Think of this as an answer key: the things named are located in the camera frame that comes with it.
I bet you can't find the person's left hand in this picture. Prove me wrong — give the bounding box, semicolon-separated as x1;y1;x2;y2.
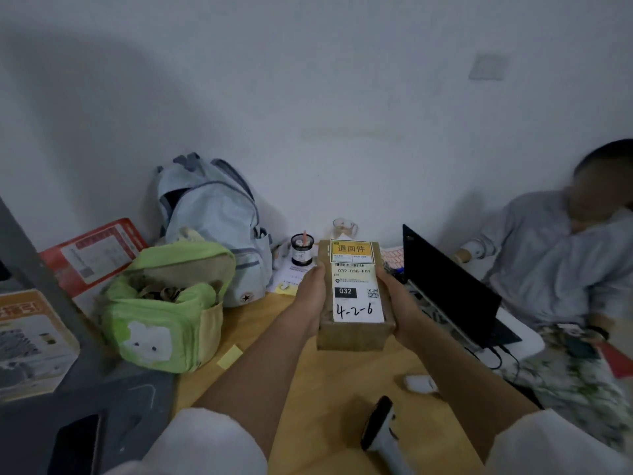
289;265;331;338

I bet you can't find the person's right hand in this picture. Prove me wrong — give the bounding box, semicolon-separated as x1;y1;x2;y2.
376;265;427;352

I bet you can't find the brown cardboard parcel box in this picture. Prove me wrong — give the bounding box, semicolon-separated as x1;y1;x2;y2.
316;239;396;352

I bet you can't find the person's right forearm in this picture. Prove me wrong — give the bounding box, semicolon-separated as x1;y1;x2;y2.
410;325;540;463

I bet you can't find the person's left forearm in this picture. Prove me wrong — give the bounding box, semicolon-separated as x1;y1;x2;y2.
192;308;317;465

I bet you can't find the white paper sheet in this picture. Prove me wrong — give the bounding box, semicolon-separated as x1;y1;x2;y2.
266;251;319;296

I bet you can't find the black laptop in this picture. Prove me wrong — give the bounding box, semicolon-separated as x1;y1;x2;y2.
402;224;523;350

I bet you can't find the white computer mouse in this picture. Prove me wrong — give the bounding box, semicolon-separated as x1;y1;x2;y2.
403;375;439;394

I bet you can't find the light blue backpack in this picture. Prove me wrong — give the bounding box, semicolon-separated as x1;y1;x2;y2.
156;153;274;308

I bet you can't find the yellow sticky note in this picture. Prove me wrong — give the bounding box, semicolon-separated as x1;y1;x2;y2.
217;344;244;371

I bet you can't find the white barcode scanner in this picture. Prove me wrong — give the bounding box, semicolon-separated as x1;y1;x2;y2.
360;396;417;475

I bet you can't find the green fabric bag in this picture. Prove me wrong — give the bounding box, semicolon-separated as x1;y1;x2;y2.
96;228;237;374

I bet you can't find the red and white envelope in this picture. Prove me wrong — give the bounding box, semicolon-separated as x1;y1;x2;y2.
39;218;149;299

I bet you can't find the dark grey plastic crate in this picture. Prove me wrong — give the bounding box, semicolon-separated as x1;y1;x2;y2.
0;198;175;475

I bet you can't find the orange and white carton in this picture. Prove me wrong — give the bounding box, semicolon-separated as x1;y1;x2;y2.
0;290;81;402

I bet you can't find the black smartphone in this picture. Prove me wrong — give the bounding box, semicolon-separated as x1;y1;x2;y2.
47;414;102;475

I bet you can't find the black cable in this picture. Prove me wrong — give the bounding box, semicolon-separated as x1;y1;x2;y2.
462;344;521;381

